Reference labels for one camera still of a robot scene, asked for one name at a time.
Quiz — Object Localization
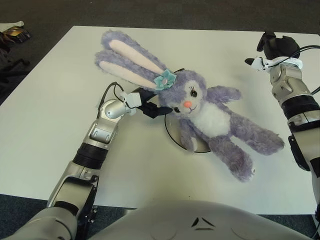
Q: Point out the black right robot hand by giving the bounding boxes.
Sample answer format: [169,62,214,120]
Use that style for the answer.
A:
[244,31,301,67]

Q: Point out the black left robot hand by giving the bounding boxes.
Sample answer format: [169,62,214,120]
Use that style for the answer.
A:
[136,88,174,120]

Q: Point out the purple plush bunny doll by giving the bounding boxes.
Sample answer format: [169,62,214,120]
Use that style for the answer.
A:
[94,29,286,183]

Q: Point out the white plate with black rim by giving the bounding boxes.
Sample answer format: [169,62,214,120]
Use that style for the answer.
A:
[164,113,213,154]

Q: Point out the grey robot torso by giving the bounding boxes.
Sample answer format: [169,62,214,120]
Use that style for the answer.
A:
[87,199,320,240]

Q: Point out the black chair base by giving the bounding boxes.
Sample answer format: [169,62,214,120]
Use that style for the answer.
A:
[0,32,31,85]

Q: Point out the dark box on floor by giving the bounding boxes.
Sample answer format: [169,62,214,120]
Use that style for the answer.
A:
[4,27,32,43]

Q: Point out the white cloth on floor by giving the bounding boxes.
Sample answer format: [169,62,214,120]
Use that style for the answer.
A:
[0,20,25,32]

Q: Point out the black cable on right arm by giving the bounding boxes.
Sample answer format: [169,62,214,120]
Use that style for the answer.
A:
[298,44,320,96]

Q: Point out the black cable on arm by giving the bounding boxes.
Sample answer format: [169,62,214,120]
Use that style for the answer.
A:
[298,44,320,96]
[96,81,126,110]

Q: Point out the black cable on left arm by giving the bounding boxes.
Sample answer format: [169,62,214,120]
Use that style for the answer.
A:
[96,81,126,110]

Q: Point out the black metal bracket on floor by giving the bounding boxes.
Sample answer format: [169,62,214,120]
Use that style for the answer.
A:
[84,204,99,227]

